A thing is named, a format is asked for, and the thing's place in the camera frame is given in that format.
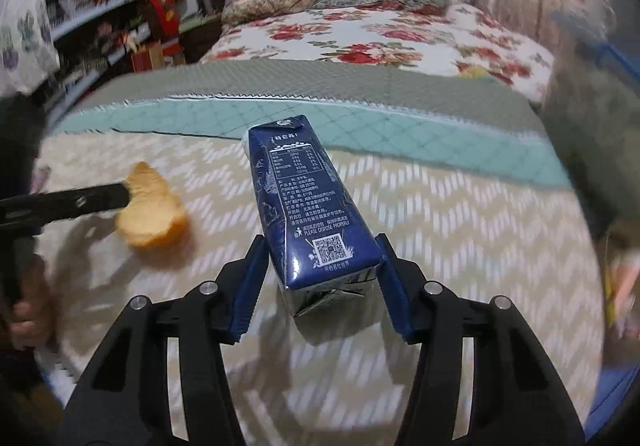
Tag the white printed cloth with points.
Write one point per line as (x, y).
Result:
(25, 26)

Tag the dark wooden nightstand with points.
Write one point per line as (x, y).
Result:
(200, 38)

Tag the dark blue milk carton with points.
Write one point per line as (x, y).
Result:
(305, 206)

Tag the person's left hand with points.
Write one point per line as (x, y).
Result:
(35, 316)

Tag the orange bread piece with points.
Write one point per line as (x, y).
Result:
(150, 211)

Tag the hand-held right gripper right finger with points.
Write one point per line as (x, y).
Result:
(395, 291)

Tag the person's left forearm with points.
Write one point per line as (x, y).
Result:
(20, 401)

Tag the red gift bag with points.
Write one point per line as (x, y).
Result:
(146, 57)

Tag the yellow paper item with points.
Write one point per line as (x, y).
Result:
(475, 72)

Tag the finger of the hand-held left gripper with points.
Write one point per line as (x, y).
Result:
(85, 201)

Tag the grey shelf unit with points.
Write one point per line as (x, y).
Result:
(100, 11)

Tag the floral bed sheet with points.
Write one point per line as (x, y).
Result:
(375, 41)

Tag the quilted table cover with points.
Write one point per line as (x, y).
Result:
(450, 226)

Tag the blue plastic bag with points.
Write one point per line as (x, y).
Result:
(612, 401)

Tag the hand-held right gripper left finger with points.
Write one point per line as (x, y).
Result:
(245, 291)

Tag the red box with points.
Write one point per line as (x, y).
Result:
(164, 18)

